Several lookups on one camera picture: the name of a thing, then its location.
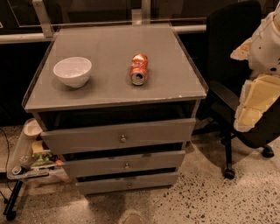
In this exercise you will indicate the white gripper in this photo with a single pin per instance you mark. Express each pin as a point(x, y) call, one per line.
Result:
point(266, 53)

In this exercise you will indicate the grey bottom drawer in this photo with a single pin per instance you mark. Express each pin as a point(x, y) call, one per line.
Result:
point(129, 183)

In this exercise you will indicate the grey drawer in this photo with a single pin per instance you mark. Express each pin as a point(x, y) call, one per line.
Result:
point(122, 164)
point(64, 141)
point(129, 183)

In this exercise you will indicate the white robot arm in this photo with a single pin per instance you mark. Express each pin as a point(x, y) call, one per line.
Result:
point(262, 49)

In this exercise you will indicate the grey middle drawer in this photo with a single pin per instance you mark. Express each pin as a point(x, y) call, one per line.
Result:
point(122, 164)

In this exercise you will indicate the grey top drawer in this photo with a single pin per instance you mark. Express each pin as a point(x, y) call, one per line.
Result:
point(64, 141)

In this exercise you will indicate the grey drawer cabinet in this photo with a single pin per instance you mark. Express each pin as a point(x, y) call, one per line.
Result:
point(173, 89)

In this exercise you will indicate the black office chair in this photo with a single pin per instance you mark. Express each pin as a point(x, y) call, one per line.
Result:
point(226, 29)

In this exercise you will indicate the crushed orange soda can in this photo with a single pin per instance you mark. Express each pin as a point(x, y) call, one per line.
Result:
point(138, 72)

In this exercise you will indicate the white ceramic bowl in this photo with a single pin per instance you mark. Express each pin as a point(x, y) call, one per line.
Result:
point(74, 71)

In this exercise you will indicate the green snack packet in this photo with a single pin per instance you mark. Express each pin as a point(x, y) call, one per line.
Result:
point(42, 159)

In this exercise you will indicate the small white cup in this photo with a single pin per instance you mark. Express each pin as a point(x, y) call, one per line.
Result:
point(32, 129)

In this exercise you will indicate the black stand leg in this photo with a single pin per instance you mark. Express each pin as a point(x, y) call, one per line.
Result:
point(8, 212)

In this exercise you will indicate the metal window rail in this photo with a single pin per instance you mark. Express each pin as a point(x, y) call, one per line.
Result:
point(27, 21)

